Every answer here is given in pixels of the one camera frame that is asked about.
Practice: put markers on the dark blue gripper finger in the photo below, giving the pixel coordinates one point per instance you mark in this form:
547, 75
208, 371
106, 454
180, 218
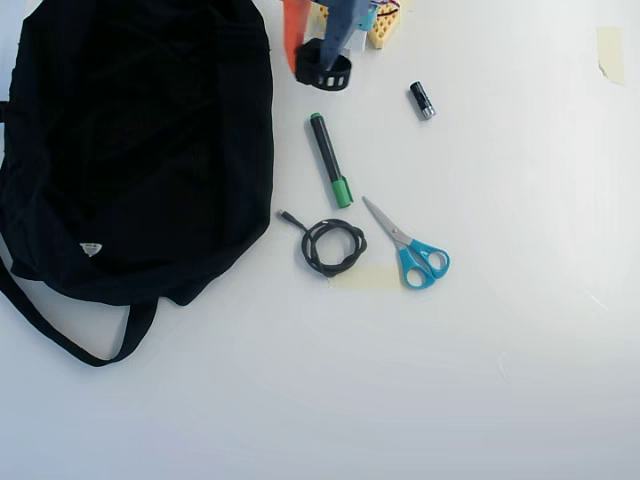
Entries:
340, 25

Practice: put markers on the yellow perforated base block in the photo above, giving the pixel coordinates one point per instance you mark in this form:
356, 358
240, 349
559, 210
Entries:
385, 27

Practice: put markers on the black marker with green cap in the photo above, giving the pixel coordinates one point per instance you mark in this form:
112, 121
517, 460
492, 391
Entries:
325, 150

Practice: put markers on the small black flashlight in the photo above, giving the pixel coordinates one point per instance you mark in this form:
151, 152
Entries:
422, 100

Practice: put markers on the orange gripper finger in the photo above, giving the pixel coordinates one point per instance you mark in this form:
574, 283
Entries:
295, 25

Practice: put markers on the black fabric bag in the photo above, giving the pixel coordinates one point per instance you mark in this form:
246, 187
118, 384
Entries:
125, 150

